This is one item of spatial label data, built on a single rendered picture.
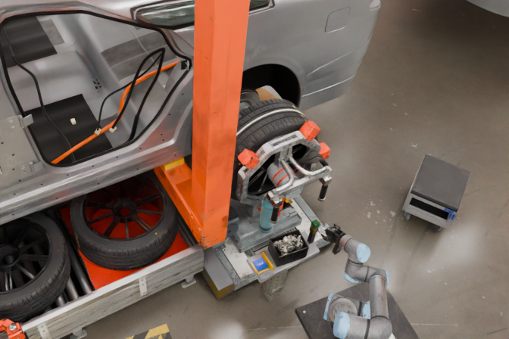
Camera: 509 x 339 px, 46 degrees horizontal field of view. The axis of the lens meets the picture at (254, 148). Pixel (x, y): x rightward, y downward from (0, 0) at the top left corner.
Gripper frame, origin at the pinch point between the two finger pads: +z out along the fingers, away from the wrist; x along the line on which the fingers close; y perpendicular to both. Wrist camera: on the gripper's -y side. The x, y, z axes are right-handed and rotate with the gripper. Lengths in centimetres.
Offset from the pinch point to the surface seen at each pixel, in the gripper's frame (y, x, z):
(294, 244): -9.2, 12.9, 11.3
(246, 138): 61, 21, 29
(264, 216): 8.5, 20.7, 26.0
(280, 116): 66, -2, 26
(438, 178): -31, -121, 17
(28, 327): -5, 161, 60
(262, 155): 53, 19, 19
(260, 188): 14.1, 8.7, 45.8
